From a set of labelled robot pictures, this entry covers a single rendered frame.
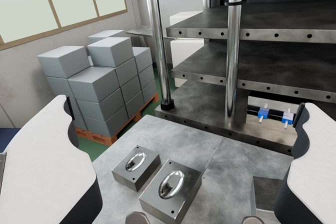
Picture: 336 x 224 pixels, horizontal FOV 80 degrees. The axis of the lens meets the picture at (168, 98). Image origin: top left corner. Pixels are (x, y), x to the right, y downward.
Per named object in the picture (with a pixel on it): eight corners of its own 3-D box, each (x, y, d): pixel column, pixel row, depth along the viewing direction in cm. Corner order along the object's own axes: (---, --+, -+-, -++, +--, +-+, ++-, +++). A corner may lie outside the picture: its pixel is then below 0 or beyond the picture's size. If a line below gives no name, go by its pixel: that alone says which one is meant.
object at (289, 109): (303, 137, 98) (312, 107, 89) (245, 123, 112) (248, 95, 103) (308, 90, 133) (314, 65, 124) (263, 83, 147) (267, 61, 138)
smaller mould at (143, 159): (137, 192, 81) (134, 183, 78) (114, 180, 87) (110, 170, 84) (161, 162, 93) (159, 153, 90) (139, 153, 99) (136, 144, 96)
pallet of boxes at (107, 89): (122, 93, 330) (105, 29, 279) (159, 99, 300) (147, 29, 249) (71, 134, 252) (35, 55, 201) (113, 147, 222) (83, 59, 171)
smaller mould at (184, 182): (177, 230, 67) (175, 219, 63) (142, 209, 75) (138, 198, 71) (202, 183, 81) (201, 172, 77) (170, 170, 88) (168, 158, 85)
